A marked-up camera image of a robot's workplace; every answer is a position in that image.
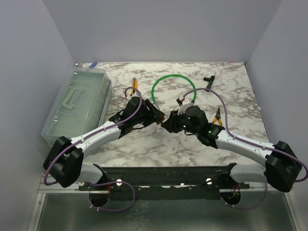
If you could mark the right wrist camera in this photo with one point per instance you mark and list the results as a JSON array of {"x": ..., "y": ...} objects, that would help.
[{"x": 184, "y": 103}]

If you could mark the brass padlock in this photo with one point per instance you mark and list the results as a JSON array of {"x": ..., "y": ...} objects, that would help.
[{"x": 159, "y": 122}]

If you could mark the yellow utility knife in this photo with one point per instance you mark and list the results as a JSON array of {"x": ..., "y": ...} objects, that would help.
[{"x": 134, "y": 85}]

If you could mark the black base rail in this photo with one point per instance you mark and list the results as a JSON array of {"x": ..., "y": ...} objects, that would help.
[{"x": 163, "y": 183}]

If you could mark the clear plastic storage box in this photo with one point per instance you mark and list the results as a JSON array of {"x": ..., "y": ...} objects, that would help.
[{"x": 80, "y": 105}]

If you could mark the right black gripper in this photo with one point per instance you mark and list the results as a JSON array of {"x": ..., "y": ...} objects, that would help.
[{"x": 171, "y": 123}]

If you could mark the green cable lock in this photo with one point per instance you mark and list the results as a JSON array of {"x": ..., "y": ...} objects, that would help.
[{"x": 164, "y": 77}]

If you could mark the yellow handled pliers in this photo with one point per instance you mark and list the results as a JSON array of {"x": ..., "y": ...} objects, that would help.
[{"x": 217, "y": 117}]

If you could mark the black T-shaped tool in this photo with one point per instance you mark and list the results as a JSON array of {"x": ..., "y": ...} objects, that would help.
[{"x": 209, "y": 81}]

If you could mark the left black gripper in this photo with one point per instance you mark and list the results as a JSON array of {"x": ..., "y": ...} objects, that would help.
[{"x": 155, "y": 114}]

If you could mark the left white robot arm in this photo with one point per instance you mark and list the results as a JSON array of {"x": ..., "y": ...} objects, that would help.
[{"x": 65, "y": 159}]

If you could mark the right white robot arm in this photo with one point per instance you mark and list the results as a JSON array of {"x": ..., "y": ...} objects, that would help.
[{"x": 275, "y": 164}]

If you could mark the blue pen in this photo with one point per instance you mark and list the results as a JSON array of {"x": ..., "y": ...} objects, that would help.
[{"x": 93, "y": 64}]

